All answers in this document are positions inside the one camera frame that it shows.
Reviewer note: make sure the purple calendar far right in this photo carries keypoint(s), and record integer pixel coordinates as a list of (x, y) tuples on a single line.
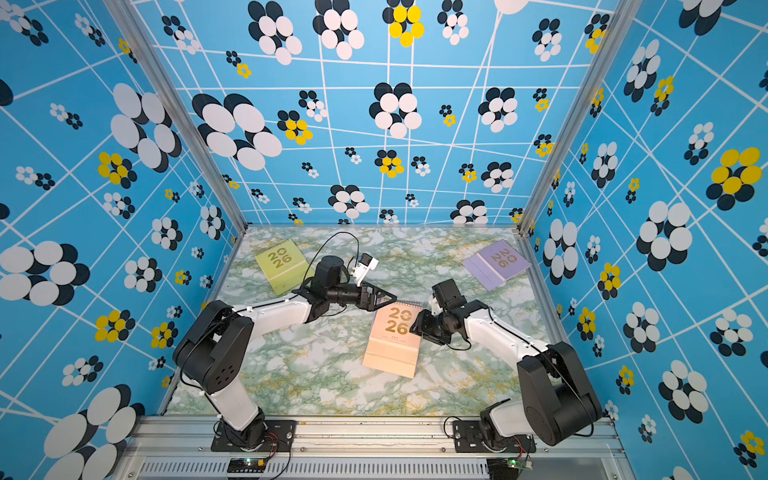
[(496, 264)]

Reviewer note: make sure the right green circuit board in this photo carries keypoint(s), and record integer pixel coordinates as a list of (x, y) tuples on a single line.
[(506, 468)]

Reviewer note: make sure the green desk calendar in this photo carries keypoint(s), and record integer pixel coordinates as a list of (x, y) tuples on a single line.
[(284, 266)]

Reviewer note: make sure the aluminium front rail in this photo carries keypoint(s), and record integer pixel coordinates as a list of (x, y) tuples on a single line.
[(178, 447)]

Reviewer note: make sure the aluminium corner post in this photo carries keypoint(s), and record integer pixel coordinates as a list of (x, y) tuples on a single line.
[(127, 20), (621, 21)]

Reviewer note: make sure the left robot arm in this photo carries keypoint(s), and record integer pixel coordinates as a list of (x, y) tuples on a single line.
[(211, 353)]

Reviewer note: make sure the left aluminium corner post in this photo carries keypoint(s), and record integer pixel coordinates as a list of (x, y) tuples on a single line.
[(127, 20)]

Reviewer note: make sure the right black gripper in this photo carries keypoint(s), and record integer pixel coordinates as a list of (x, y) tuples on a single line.
[(422, 326)]

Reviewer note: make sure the pink calendar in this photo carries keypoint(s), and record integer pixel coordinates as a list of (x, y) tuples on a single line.
[(392, 348)]

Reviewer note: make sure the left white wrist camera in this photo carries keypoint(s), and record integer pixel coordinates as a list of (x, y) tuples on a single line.
[(364, 265)]

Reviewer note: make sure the right aluminium corner post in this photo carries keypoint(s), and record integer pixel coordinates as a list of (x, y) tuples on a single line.
[(621, 21)]

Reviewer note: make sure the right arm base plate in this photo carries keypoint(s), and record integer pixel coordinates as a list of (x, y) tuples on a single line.
[(476, 436)]

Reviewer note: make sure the green circuit board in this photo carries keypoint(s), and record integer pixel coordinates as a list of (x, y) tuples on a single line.
[(506, 468), (246, 466)]

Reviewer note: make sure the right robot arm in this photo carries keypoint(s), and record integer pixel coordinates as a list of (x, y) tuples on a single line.
[(557, 397)]

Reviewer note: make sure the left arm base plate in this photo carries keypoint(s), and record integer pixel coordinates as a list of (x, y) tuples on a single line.
[(260, 436)]

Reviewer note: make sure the left green circuit board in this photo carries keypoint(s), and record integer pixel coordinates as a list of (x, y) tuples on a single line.
[(246, 466)]

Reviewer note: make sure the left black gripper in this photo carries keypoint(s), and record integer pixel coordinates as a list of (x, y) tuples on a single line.
[(371, 300)]

